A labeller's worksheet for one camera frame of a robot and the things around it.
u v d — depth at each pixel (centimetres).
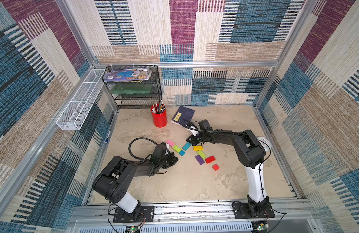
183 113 115
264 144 96
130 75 82
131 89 96
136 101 119
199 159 92
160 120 105
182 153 94
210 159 92
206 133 83
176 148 97
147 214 73
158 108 102
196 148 96
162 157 76
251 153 56
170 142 99
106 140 107
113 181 46
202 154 94
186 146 97
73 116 70
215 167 89
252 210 66
